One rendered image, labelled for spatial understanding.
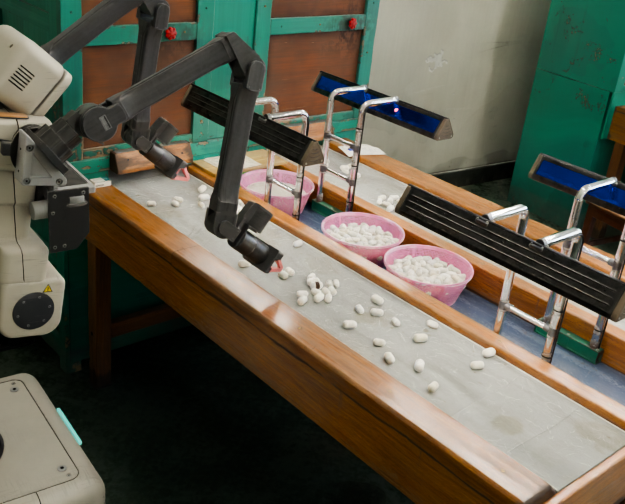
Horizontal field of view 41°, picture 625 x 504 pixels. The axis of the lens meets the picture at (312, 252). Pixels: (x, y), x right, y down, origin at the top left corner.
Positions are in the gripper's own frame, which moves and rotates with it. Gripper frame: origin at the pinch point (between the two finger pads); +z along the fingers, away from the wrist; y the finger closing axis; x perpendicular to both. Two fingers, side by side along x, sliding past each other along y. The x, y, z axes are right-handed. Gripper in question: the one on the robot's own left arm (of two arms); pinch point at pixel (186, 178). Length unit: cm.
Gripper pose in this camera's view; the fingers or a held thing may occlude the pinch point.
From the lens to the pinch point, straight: 265.4
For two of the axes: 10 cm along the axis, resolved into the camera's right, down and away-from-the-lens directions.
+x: -5.7, 8.2, -0.8
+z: 5.1, 4.2, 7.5
